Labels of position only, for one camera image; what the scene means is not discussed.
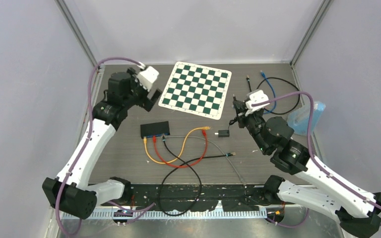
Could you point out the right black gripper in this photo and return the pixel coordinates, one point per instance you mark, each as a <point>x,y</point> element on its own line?
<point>240,108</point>

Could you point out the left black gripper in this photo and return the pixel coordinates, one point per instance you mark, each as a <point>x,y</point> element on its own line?
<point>146,102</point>

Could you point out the black power adapter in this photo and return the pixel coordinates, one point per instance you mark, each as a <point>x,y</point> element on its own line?
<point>226,132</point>

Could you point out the black network switch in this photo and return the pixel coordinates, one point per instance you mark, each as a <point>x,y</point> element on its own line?
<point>154,129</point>

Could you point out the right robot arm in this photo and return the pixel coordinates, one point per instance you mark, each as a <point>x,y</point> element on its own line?
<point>357,211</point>

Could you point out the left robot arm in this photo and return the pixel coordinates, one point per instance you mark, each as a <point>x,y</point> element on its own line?
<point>70,191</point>

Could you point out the green white chessboard mat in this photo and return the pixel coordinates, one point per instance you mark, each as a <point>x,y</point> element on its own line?
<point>196,89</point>

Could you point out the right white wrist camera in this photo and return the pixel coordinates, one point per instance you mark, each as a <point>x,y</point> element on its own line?
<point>256,100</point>

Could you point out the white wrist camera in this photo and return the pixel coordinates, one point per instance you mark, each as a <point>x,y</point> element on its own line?
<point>256,100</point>
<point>147,76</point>

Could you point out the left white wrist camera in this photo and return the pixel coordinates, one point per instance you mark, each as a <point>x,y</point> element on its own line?
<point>147,76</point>

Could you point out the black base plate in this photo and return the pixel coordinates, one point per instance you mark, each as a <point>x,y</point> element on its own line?
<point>183,197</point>

